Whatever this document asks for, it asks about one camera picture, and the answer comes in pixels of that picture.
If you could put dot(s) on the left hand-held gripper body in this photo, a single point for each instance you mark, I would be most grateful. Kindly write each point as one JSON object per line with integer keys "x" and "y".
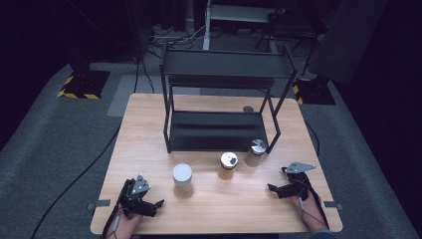
{"x": 136, "y": 191}

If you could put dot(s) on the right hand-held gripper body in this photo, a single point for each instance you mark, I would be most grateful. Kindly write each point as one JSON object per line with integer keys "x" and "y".
{"x": 298, "y": 181}

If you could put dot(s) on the silver-lid jar with grey powder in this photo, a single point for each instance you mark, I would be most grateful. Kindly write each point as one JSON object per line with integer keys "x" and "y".
{"x": 258, "y": 146}

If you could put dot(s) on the black two-tier metal rack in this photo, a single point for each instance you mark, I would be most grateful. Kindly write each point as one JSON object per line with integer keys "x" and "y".
{"x": 215, "y": 131}

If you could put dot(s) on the person's left hand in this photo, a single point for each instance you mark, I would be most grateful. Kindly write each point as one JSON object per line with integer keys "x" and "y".
{"x": 127, "y": 225}

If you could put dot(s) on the white-lid glass jar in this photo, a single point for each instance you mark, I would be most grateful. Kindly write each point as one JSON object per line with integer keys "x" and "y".
{"x": 182, "y": 175}

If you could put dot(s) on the grey tape tab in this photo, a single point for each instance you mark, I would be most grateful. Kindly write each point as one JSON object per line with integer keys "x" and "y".
{"x": 332, "y": 204}
{"x": 99, "y": 203}

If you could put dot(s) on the silver-lid jar with orange contents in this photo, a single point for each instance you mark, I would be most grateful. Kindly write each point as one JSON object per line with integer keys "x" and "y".
{"x": 228, "y": 160}

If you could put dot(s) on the grey round table grommet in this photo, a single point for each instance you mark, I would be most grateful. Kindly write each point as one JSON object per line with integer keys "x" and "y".
{"x": 248, "y": 109}

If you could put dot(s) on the black and yellow striped base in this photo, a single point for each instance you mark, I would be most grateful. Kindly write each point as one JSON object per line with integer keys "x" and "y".
{"x": 313, "y": 91}
{"x": 84, "y": 84}

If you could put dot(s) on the grey panel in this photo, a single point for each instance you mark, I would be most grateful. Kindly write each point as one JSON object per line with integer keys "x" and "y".
{"x": 348, "y": 36}

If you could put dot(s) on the black chair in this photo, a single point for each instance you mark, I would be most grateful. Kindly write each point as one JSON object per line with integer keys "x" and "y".
{"x": 292, "y": 23}

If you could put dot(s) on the white metal table frame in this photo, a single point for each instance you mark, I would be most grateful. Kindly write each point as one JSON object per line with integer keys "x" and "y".
{"x": 232, "y": 13}

